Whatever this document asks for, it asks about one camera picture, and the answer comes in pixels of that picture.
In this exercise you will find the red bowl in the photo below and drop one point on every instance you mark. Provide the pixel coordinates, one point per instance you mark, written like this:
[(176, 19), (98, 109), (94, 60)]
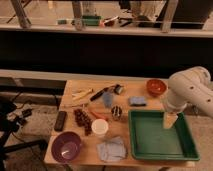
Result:
[(156, 87)]

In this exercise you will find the orange carrot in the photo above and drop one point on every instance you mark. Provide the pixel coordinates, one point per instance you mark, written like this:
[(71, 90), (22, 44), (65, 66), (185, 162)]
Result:
[(98, 116)]

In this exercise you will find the white cup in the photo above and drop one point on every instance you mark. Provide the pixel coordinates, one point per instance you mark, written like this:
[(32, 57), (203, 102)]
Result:
[(100, 127)]

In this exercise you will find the blue sponge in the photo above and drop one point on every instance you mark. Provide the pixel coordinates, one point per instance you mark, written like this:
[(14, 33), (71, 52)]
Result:
[(137, 101)]

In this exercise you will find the grey-blue cloth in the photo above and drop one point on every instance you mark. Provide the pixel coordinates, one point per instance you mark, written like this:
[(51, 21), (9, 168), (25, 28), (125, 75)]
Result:
[(112, 150)]

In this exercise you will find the striped round can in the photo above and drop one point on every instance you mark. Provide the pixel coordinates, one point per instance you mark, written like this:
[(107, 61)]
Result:
[(116, 112)]

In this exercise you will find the black remote control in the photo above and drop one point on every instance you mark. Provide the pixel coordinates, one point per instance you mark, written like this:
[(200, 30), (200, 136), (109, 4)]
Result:
[(61, 117)]

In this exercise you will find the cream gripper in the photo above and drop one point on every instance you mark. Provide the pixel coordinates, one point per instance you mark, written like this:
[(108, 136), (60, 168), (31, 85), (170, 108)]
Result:
[(169, 119)]

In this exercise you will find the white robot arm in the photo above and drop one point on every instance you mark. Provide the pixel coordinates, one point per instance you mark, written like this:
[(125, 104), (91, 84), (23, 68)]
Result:
[(187, 86)]

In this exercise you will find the purple bowl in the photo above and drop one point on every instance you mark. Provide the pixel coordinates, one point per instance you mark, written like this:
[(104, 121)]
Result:
[(66, 147)]

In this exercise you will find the wooden table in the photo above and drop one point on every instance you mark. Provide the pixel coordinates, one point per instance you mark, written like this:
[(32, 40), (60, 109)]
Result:
[(89, 155)]

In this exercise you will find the small silver can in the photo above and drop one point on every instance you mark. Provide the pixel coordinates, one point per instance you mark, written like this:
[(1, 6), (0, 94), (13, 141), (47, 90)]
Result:
[(118, 89)]

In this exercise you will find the black handled knife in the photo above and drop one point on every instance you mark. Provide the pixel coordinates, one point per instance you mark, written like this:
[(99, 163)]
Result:
[(101, 92)]

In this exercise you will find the black tripod stand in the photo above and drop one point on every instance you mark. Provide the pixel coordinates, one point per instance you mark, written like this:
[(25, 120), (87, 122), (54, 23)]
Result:
[(8, 127)]

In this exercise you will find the brown grape bunch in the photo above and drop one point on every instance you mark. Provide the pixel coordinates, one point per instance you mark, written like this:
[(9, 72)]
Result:
[(83, 120)]

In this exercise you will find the green plastic tray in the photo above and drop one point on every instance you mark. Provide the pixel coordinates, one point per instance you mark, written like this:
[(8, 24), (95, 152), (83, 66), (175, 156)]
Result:
[(150, 141)]

